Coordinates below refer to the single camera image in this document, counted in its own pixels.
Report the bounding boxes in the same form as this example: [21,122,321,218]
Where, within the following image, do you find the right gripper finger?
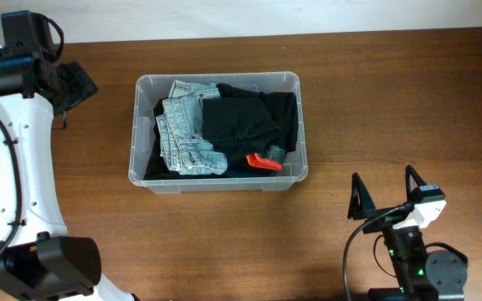
[405,165,427,202]
[347,172,377,221]

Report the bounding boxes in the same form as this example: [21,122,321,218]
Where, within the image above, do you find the light blue jeans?
[156,80,228,176]

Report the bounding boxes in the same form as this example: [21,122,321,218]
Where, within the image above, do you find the black garment with red waistband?
[217,83,298,173]

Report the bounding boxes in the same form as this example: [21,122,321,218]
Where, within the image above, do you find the blue garment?
[223,161,278,178]

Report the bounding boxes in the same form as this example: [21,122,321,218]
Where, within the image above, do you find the dark navy garment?
[203,97,281,161]

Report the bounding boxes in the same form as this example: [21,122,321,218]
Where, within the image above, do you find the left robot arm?
[0,11,133,300]

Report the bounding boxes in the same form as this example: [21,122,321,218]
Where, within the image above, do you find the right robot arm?
[342,165,469,300]

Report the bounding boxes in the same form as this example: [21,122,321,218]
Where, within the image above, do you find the clear plastic storage container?
[128,71,308,194]

